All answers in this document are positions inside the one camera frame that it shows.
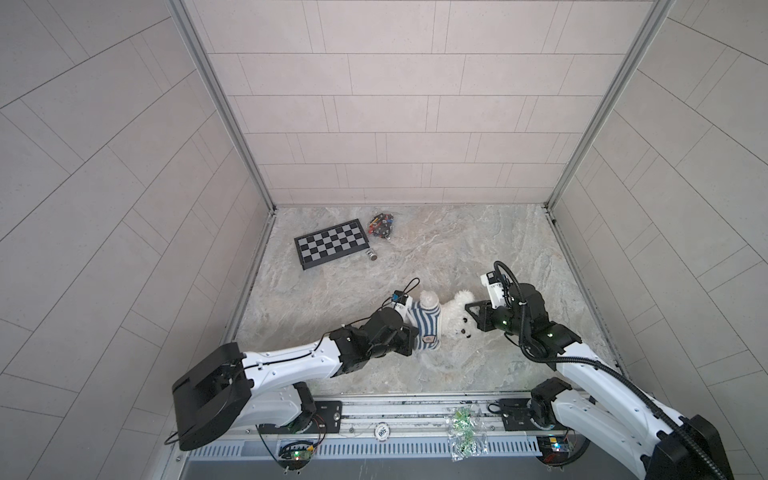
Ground white teddy bear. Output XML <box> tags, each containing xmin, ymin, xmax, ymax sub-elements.
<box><xmin>415</xmin><ymin>290</ymin><xmax>479</xmax><ymax>370</ymax></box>

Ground blue white striped shirt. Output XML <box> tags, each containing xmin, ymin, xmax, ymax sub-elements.
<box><xmin>409</xmin><ymin>291</ymin><xmax>442</xmax><ymax>351</ymax></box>

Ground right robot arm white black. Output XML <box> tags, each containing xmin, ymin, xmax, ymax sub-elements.
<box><xmin>465</xmin><ymin>272</ymin><xmax>733</xmax><ymax>479</ymax></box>

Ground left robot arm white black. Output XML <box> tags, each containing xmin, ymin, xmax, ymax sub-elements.
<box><xmin>171</xmin><ymin>307</ymin><xmax>419</xmax><ymax>451</ymax></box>

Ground bag of colourful small pieces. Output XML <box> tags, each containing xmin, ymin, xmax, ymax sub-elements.
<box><xmin>367</xmin><ymin>213</ymin><xmax>394</xmax><ymax>239</ymax></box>

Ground black white chessboard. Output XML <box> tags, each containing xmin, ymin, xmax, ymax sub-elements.
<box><xmin>294</xmin><ymin>219</ymin><xmax>369</xmax><ymax>270</ymax></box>

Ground clear bag green parts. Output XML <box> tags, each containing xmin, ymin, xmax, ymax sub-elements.
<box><xmin>446</xmin><ymin>407</ymin><xmax>488</xmax><ymax>462</ymax></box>

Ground right green circuit board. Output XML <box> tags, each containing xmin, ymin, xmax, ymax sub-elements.
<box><xmin>536</xmin><ymin>436</ymin><xmax>571</xmax><ymax>465</ymax></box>

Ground green circuit board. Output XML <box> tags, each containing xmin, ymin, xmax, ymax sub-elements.
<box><xmin>277</xmin><ymin>440</ymin><xmax>317</xmax><ymax>472</ymax></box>
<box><xmin>536</xmin><ymin>436</ymin><xmax>571</xmax><ymax>465</ymax></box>

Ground left green circuit board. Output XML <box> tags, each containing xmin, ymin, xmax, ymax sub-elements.
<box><xmin>277</xmin><ymin>440</ymin><xmax>317</xmax><ymax>472</ymax></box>

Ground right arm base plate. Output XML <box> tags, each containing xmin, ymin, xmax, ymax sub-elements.
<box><xmin>487</xmin><ymin>398</ymin><xmax>567</xmax><ymax>432</ymax></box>

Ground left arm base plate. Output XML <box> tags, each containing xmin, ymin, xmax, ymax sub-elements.
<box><xmin>258</xmin><ymin>401</ymin><xmax>343</xmax><ymax>435</ymax></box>

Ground aluminium front rail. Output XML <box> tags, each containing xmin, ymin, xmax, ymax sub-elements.
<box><xmin>167</xmin><ymin>391</ymin><xmax>667</xmax><ymax>443</ymax></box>

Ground black corrugated cable hose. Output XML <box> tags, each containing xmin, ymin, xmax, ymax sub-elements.
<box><xmin>491</xmin><ymin>260</ymin><xmax>730</xmax><ymax>480</ymax></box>

